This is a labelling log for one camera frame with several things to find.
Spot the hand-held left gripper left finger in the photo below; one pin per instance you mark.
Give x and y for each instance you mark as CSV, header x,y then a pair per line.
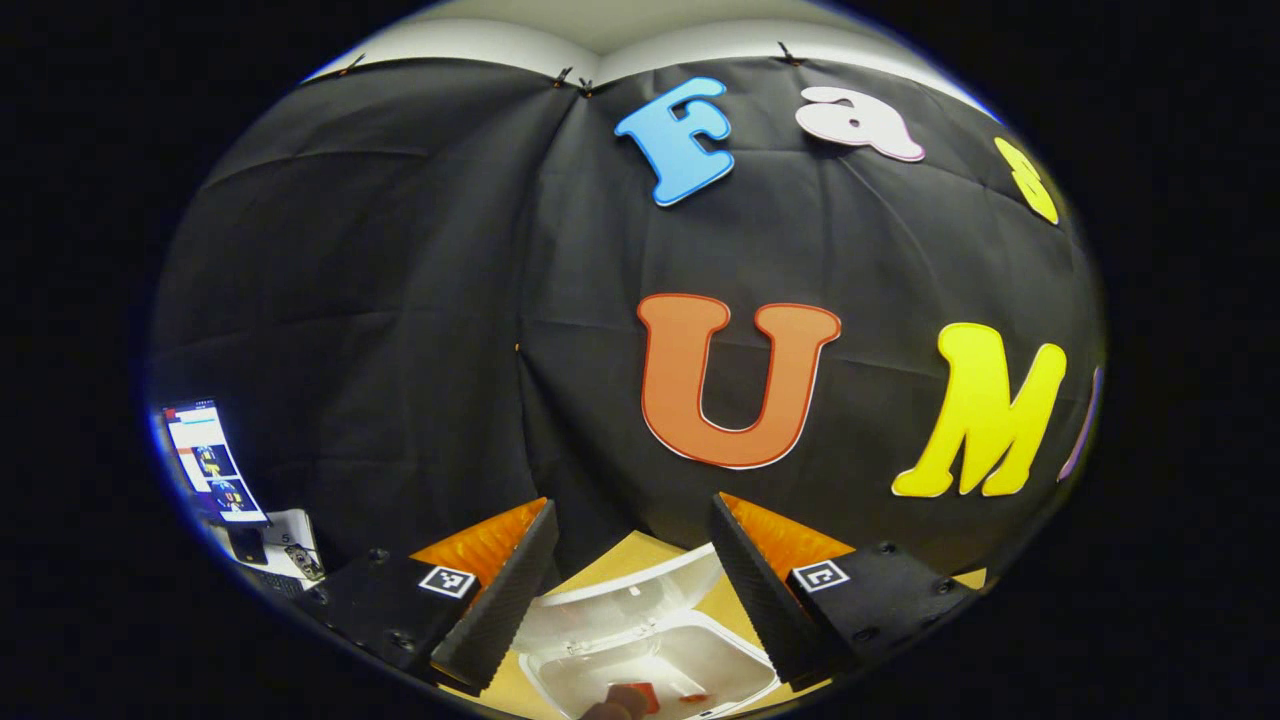
x,y
500,610

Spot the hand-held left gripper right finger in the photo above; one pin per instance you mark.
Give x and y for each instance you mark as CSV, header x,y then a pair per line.
x,y
765,600

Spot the white desktop garbage bin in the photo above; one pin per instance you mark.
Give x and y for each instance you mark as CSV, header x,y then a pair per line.
x,y
640,640

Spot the red pop can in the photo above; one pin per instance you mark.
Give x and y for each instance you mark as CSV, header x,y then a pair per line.
x,y
650,693

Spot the wooden desktop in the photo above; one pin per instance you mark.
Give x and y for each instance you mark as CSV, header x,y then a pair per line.
x,y
630,555

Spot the white side table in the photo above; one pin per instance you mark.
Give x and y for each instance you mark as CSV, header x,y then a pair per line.
x,y
290,530

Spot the computer monitor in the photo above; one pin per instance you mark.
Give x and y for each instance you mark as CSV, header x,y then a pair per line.
x,y
213,465

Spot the black backdrop cloth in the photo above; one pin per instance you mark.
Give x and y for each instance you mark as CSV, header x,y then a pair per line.
x,y
400,300

